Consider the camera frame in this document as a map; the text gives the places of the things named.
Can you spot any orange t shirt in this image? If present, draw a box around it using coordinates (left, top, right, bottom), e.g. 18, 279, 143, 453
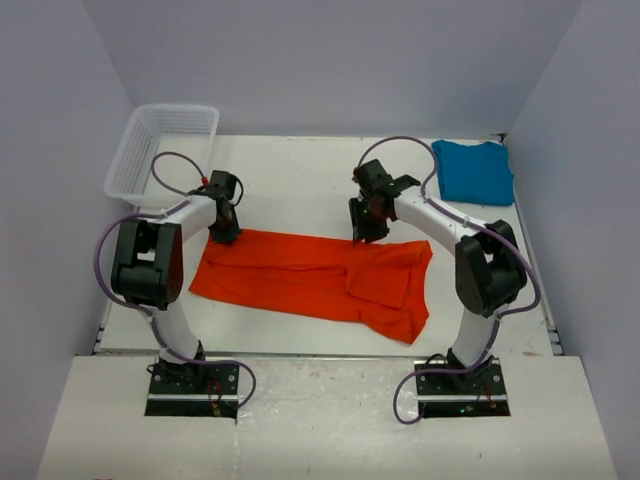
190, 230, 433, 345

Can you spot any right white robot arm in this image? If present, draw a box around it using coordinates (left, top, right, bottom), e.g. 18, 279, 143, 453
349, 160, 527, 393

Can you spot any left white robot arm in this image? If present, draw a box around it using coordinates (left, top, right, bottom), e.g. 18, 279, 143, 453
101, 170, 244, 393

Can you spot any white plastic basket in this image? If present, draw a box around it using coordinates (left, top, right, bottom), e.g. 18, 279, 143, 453
104, 104, 220, 209

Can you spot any blue folded t shirt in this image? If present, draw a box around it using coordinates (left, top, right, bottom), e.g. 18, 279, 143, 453
431, 140, 515, 207

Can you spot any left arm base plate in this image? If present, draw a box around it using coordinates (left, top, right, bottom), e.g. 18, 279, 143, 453
144, 359, 239, 420

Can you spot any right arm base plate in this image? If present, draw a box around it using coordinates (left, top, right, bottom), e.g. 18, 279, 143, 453
416, 360, 511, 419

